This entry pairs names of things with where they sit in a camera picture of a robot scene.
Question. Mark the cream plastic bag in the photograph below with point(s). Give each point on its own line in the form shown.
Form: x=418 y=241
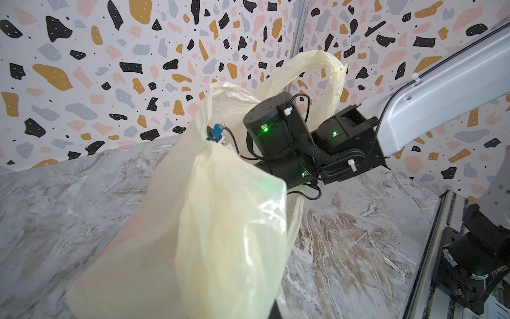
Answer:
x=212 y=237

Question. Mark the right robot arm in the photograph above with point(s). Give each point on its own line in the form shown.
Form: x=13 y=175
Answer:
x=358 y=138

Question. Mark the right corner aluminium post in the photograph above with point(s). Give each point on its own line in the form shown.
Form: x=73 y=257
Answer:
x=302 y=10

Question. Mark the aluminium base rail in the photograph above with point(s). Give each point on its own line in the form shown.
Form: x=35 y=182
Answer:
x=465 y=257

